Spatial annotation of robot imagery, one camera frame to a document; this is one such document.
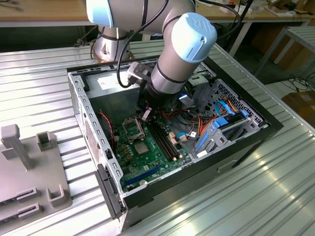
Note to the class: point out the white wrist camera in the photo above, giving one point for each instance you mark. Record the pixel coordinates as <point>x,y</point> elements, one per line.
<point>186,99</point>

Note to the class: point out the blue expansion slot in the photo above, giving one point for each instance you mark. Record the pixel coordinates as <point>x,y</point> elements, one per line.
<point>142,176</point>

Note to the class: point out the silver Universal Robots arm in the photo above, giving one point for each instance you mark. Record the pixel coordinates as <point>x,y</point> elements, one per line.
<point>172,61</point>

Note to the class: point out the brown cardboard box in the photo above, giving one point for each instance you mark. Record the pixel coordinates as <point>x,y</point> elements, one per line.
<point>302,103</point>

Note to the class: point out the blue disk carrier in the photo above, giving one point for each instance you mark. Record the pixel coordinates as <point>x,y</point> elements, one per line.
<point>221,123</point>

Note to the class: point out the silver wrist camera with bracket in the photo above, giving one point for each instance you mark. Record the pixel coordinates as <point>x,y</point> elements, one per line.
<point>134,71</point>

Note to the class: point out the stacked cardboard boxes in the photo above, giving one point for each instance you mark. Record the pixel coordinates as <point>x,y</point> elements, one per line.
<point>292,54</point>

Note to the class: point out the white box with red mark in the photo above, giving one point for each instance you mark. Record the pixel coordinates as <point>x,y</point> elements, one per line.
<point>246,8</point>

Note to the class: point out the black card retention latch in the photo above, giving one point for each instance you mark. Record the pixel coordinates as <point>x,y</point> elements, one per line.
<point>108,189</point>

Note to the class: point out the grey parts rack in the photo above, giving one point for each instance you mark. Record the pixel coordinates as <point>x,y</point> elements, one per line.
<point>37,172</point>

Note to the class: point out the silver coin battery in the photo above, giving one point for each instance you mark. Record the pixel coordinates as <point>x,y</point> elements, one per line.
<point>143,183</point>

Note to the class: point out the blue plastic bracket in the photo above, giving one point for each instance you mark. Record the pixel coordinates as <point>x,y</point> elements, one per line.
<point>202,143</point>

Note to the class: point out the green motherboard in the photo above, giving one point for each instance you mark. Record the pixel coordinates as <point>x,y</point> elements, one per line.
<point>137,167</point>

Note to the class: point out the silver CPU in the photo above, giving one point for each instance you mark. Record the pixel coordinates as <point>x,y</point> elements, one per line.
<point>142,148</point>

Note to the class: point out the brown cardboard tray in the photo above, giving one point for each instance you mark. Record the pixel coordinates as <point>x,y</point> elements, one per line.
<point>278,9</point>

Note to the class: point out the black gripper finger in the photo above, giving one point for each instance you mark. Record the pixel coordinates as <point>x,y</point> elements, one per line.
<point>147,114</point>

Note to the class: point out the grey power supply unit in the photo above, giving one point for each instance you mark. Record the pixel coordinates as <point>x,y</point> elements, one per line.
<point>110,103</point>

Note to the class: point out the black open PC case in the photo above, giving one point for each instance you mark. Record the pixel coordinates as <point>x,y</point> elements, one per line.
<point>197,177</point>

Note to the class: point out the perforated metal cage panel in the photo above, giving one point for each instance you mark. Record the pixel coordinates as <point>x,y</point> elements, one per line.
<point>229,96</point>

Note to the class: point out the wooden workbench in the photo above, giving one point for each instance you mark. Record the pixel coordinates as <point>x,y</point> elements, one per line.
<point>37,12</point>

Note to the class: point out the beige board connector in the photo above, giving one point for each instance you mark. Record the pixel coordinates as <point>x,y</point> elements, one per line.
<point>174,140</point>

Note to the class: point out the black tripod stand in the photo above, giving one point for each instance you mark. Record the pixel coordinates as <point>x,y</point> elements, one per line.
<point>242,18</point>

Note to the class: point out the black case fan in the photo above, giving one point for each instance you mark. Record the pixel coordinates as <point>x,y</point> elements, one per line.
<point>106,127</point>

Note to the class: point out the grey metal drive cage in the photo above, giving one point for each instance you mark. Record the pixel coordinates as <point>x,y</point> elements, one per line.
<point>199,81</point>

